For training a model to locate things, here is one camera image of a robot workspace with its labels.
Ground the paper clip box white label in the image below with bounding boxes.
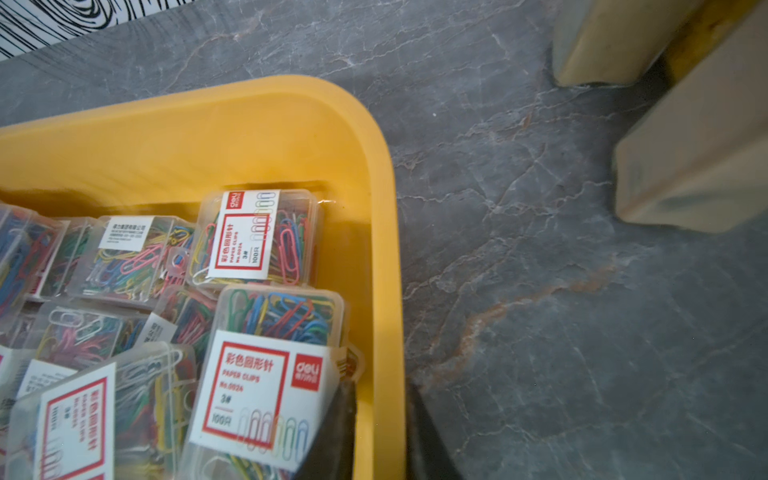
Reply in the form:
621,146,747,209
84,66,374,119
65,215,195,309

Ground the black cap spice bottle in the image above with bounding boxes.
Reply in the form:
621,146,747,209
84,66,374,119
613,1,767,233
552,0,701,87

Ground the yellow plastic storage tray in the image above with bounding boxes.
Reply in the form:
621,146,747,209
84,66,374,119
1,75,406,479

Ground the rear black cap spice bottle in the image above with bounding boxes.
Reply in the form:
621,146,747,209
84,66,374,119
552,0,701,87

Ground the red lid corn jar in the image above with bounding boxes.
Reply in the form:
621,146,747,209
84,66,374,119
663,0,760,85

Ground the clear paper clip box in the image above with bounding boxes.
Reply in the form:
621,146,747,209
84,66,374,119
176,285,346,479
187,189,322,291

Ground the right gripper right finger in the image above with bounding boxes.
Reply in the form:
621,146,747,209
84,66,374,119
405,383,462,480

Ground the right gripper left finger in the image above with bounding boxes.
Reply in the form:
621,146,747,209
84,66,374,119
294,380,357,480

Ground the front black cap spice bottle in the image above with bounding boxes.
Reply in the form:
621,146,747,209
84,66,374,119
613,1,767,233

